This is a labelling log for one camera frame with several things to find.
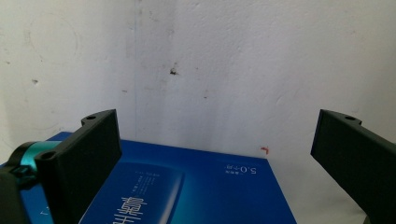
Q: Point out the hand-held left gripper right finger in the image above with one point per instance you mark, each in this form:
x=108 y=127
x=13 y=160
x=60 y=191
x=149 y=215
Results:
x=358 y=155

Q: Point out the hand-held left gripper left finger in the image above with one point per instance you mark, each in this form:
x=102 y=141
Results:
x=77 y=168

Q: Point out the blue cardboard box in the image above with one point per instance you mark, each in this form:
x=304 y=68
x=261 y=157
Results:
x=202 y=193

